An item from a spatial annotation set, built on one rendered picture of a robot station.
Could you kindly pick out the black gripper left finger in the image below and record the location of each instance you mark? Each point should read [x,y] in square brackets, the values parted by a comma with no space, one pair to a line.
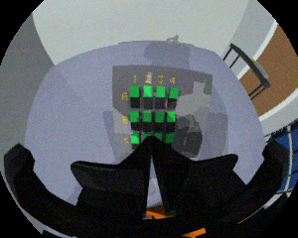
[129,176]

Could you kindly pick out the grey switch panel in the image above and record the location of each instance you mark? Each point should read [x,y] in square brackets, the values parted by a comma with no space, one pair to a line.
[170,103]

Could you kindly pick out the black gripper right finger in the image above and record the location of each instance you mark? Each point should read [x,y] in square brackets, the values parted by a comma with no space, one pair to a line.
[175,172]

